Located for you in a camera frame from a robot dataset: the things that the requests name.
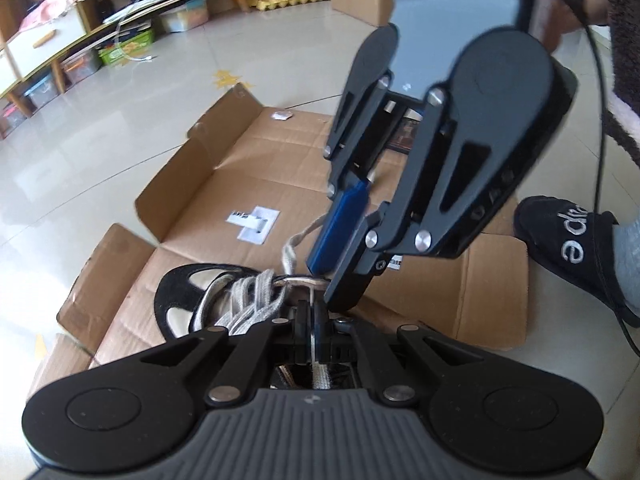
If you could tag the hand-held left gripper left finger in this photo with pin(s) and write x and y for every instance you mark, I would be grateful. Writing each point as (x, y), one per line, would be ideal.
(303, 332)

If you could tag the flattened cardboard box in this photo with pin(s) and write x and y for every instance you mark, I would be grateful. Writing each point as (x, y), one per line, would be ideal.
(250, 170)

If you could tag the black smartphone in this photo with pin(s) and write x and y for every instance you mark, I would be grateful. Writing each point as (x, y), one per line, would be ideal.
(405, 135)

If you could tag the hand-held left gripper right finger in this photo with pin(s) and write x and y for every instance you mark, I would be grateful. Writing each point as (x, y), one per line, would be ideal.
(320, 332)

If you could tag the clear box with orange contents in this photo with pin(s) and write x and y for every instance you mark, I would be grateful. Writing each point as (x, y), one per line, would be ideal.
(81, 67)

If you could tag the blue-lid clear storage box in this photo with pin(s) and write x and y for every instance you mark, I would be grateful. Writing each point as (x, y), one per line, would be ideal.
(42, 91)

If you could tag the white paper scrap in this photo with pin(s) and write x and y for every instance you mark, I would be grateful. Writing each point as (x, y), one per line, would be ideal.
(282, 115)

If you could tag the beige shoelace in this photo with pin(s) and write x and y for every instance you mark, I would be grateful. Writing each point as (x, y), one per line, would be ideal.
(250, 295)

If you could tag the pink-lid clear storage box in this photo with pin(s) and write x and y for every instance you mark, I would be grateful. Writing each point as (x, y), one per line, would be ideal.
(12, 117)

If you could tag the large yellow star floor sticker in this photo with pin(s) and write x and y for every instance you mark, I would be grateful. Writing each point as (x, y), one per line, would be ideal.
(41, 345)

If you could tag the long wooden white cabinet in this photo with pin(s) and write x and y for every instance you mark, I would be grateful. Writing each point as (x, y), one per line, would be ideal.
(45, 45)

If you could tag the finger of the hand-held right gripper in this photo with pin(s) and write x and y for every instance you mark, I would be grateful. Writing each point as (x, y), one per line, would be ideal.
(400, 230)
(340, 225)

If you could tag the clear box with pastel contents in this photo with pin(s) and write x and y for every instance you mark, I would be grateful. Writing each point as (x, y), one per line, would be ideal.
(182, 17)

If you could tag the black and cream suede shoe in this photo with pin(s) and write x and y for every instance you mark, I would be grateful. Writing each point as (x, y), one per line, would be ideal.
(175, 285)

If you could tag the dark slipper with white print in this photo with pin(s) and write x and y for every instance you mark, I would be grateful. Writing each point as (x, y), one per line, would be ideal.
(565, 245)

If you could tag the person's grey sock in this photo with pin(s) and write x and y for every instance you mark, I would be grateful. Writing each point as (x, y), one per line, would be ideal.
(631, 260)

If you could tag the green storage box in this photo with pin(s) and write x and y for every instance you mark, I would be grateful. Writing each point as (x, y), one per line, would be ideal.
(127, 49)

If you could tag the white paper label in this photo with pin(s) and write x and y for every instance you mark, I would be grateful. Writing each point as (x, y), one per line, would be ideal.
(395, 262)
(257, 222)

